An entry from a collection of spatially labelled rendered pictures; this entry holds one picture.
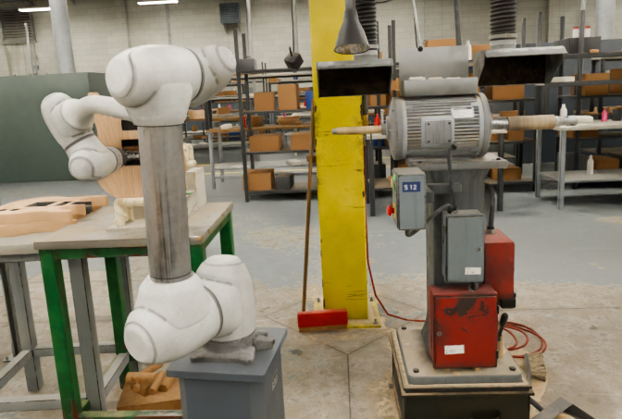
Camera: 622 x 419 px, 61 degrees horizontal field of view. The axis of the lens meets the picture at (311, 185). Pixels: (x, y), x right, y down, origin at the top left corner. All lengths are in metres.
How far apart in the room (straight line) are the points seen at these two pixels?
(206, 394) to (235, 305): 0.26
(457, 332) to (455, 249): 0.33
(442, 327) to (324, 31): 1.71
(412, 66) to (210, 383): 1.43
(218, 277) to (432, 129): 1.02
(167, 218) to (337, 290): 2.10
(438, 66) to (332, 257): 1.42
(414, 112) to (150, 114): 1.15
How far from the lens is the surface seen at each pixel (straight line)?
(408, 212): 1.87
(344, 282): 3.24
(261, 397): 1.54
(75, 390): 2.37
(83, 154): 1.71
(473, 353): 2.25
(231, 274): 1.45
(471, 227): 2.08
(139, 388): 2.60
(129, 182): 2.11
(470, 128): 2.11
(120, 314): 2.72
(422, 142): 2.07
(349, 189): 3.08
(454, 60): 2.28
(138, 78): 1.18
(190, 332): 1.35
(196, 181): 2.33
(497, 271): 2.26
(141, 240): 1.98
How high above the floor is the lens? 1.42
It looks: 10 degrees down
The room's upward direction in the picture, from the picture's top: 3 degrees counter-clockwise
